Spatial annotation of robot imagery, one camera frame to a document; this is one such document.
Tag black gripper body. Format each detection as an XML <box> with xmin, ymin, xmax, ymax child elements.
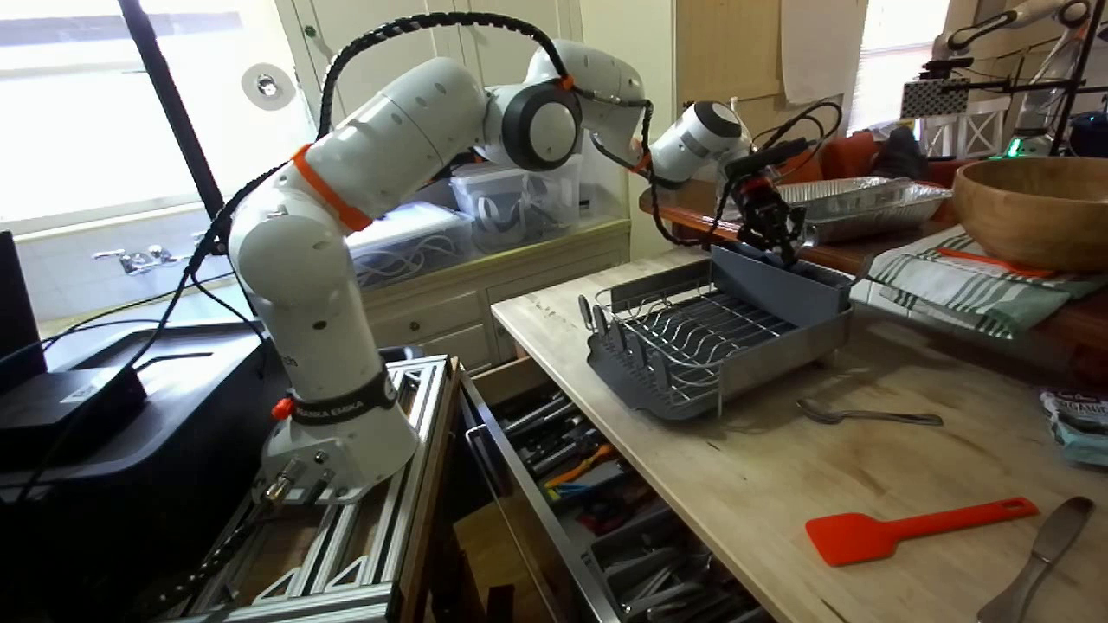
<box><xmin>727</xmin><ymin>169</ymin><xmax>802</xmax><ymax>237</ymax></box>

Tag grey dish rack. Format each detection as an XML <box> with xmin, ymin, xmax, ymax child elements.
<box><xmin>573</xmin><ymin>241</ymin><xmax>857</xmax><ymax>425</ymax></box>

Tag green striped dish towel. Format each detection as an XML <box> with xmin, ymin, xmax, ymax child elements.
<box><xmin>848</xmin><ymin>226</ymin><xmax>1108</xmax><ymax>344</ymax></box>

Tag silver metal spoon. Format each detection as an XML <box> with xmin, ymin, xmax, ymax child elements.
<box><xmin>795</xmin><ymin>395</ymin><xmax>945</xmax><ymax>428</ymax></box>

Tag brown wooden raised counter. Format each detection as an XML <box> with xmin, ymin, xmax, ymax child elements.
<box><xmin>638</xmin><ymin>176</ymin><xmax>1108</xmax><ymax>367</ymax></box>

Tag aluminium foil tray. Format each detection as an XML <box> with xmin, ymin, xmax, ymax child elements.
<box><xmin>782</xmin><ymin>172</ymin><xmax>957</xmax><ymax>247</ymax></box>

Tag white hanging cloth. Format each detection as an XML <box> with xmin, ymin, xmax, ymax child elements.
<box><xmin>779</xmin><ymin>0</ymin><xmax>870</xmax><ymax>112</ymax></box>

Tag clear plastic storage bin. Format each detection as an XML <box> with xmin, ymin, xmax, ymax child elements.
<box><xmin>341</xmin><ymin>200</ymin><xmax>479</xmax><ymax>290</ymax></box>
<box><xmin>446</xmin><ymin>152</ymin><xmax>628</xmax><ymax>256</ymax></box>

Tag wooden bowl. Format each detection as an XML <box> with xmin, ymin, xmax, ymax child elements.
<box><xmin>949</xmin><ymin>152</ymin><xmax>1108</xmax><ymax>275</ymax></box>

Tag red silicone spatula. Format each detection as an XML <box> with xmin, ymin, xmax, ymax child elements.
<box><xmin>802</xmin><ymin>496</ymin><xmax>1042</xmax><ymax>569</ymax></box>

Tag white cabinet drawers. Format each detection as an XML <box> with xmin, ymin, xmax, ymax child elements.
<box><xmin>341</xmin><ymin>217</ymin><xmax>635</xmax><ymax>373</ymax></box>

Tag open utensil drawer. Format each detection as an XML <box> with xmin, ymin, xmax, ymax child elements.
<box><xmin>461</xmin><ymin>355</ymin><xmax>774</xmax><ymax>623</ymax></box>

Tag silver metal butter knife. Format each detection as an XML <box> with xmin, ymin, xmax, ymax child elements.
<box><xmin>975</xmin><ymin>496</ymin><xmax>1096</xmax><ymax>623</ymax></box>

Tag black tripod pole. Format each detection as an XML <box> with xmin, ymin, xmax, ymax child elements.
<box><xmin>119</xmin><ymin>0</ymin><xmax>229</xmax><ymax>223</ymax></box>

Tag black controller box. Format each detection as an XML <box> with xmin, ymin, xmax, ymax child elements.
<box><xmin>0</xmin><ymin>360</ymin><xmax>153</xmax><ymax>471</ymax></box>

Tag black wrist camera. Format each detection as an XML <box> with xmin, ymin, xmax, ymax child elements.
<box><xmin>723</xmin><ymin>141</ymin><xmax>782</xmax><ymax>188</ymax></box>

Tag black camera stand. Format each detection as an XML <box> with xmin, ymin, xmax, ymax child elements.
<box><xmin>920</xmin><ymin>0</ymin><xmax>1108</xmax><ymax>155</ymax></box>

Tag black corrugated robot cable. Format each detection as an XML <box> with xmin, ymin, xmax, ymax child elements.
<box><xmin>314</xmin><ymin>9</ymin><xmax>570</xmax><ymax>112</ymax></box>

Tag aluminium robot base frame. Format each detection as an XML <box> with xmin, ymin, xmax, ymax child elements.
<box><xmin>169</xmin><ymin>352</ymin><xmax>453</xmax><ymax>623</ymax></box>

